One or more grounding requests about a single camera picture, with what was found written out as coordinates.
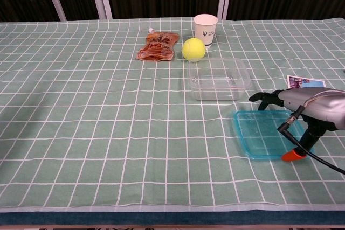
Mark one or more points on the yellow tennis ball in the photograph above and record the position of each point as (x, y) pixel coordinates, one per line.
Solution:
(193, 49)

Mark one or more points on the clear plastic container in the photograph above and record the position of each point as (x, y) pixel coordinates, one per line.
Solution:
(215, 90)

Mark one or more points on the white paper cup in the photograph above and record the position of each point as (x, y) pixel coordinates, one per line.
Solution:
(205, 29)

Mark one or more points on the dark teal table edge strip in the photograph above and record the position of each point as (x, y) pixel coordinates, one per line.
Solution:
(161, 218)

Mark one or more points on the green checked tablecloth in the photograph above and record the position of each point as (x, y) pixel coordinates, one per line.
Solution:
(107, 133)

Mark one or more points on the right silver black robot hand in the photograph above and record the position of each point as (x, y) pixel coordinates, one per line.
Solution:
(320, 106)

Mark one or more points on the brown sauce pouch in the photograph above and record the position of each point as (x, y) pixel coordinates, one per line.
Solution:
(157, 47)

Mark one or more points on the postcard with building photo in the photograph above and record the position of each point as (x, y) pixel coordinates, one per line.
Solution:
(296, 82)

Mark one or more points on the blue container lid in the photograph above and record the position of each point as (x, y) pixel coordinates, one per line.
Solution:
(256, 133)

